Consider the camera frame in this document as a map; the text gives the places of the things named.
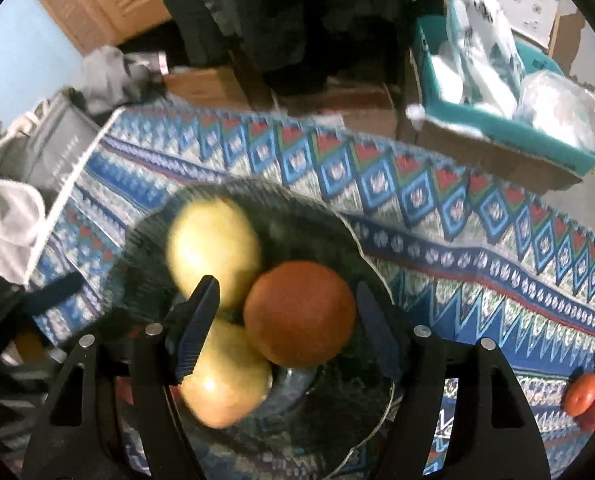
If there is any blue patterned tablecloth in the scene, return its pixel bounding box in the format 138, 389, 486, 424
25, 107, 595, 480

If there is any grey clothes pile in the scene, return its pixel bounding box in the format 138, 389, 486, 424
80, 45, 166, 116

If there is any wooden drawer box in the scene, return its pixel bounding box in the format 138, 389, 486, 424
162, 65, 251, 111

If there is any grey jacket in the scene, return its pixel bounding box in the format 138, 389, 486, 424
182, 0, 243, 56

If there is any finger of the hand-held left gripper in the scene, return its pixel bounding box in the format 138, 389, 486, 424
28, 272, 83, 318

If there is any orange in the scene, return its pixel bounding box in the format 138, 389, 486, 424
242, 261, 357, 368

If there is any dark green glass bowl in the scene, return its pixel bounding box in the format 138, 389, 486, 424
105, 177, 395, 476

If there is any teal box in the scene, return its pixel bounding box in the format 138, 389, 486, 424
410, 15, 595, 176

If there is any clear plastic bag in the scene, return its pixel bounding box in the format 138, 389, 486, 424
515, 70, 595, 153

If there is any small tangerine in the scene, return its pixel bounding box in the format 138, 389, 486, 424
563, 372, 595, 417
14, 331, 46, 365

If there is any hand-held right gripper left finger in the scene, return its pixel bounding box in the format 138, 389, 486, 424
20, 275, 222, 480

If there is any yellow apple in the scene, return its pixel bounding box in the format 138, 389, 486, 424
178, 317, 273, 428
166, 197, 263, 311

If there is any brown cardboard box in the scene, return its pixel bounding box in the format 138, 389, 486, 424
407, 105, 585, 193

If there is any wooden louvered wardrobe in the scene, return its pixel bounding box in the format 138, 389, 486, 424
25, 0, 173, 56

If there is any black coat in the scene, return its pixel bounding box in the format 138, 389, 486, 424
158, 0, 418, 96

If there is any light grey cloth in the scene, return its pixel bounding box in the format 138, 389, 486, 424
0, 112, 53, 286

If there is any grey tote bag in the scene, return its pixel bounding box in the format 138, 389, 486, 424
25, 87, 108, 193

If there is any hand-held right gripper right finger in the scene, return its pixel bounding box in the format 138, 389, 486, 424
355, 280, 551, 480

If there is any white floral fabric bag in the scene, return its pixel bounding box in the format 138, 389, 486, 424
417, 0, 525, 118

